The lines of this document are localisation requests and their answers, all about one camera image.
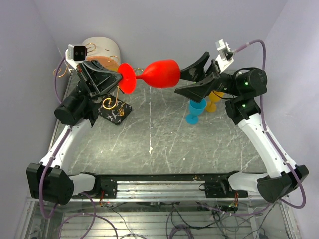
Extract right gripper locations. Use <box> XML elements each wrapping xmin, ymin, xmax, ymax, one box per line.
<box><xmin>174</xmin><ymin>52</ymin><xmax>242</xmax><ymax>102</ymax></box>

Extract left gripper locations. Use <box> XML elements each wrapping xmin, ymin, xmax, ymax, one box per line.
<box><xmin>70</xmin><ymin>60</ymin><xmax>126</xmax><ymax>106</ymax></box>

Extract yellow wine glass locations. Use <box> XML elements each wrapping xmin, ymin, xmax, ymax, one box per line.
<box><xmin>205</xmin><ymin>91</ymin><xmax>225</xmax><ymax>112</ymax></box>

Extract blue wine glass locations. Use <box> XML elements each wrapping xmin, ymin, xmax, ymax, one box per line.
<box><xmin>185</xmin><ymin>98</ymin><xmax>207</xmax><ymax>125</ymax></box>

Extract red wine glass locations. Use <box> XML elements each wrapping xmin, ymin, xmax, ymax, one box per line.
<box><xmin>118</xmin><ymin>59</ymin><xmax>181</xmax><ymax>94</ymax></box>

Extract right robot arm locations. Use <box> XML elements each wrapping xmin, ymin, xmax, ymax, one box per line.
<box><xmin>175</xmin><ymin>52</ymin><xmax>309</xmax><ymax>203</ymax></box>

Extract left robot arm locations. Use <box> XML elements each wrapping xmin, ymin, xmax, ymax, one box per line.
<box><xmin>26</xmin><ymin>60</ymin><xmax>123</xmax><ymax>205</ymax></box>

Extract gold black wine glass rack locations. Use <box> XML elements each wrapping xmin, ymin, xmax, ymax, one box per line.
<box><xmin>52</xmin><ymin>43</ymin><xmax>140</xmax><ymax>126</ymax></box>

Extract cylindrical drum container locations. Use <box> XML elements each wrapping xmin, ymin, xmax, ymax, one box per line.
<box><xmin>82</xmin><ymin>37</ymin><xmax>121</xmax><ymax>71</ymax></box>

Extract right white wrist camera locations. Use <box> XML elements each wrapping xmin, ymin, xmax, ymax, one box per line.
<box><xmin>215</xmin><ymin>39</ymin><xmax>234</xmax><ymax>73</ymax></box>

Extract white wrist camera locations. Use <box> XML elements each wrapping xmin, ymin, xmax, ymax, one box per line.
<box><xmin>65</xmin><ymin>44</ymin><xmax>87</xmax><ymax>69</ymax></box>
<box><xmin>215</xmin><ymin>39</ymin><xmax>234</xmax><ymax>73</ymax></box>

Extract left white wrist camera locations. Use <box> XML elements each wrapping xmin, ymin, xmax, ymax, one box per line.
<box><xmin>65</xmin><ymin>44</ymin><xmax>87</xmax><ymax>69</ymax></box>

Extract aluminium frame rail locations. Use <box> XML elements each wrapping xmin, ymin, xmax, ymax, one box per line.
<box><xmin>24</xmin><ymin>179</ymin><xmax>290</xmax><ymax>203</ymax></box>

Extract loose wires under table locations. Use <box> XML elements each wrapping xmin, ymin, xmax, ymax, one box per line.
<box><xmin>82</xmin><ymin>199</ymin><xmax>277</xmax><ymax>239</ymax></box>

